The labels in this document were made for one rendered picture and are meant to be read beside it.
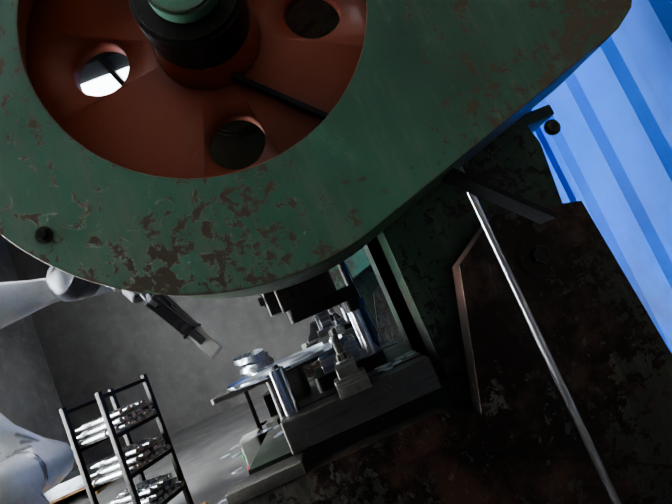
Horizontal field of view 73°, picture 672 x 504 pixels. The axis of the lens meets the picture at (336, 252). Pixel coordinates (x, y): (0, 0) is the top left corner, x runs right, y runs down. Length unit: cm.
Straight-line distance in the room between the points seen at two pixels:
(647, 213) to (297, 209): 142
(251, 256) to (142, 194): 17
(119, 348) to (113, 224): 779
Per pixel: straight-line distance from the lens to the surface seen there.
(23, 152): 77
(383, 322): 260
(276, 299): 103
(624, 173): 184
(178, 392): 818
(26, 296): 126
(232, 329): 785
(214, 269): 63
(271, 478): 86
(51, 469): 132
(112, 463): 350
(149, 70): 82
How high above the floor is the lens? 86
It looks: 6 degrees up
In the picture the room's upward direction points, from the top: 23 degrees counter-clockwise
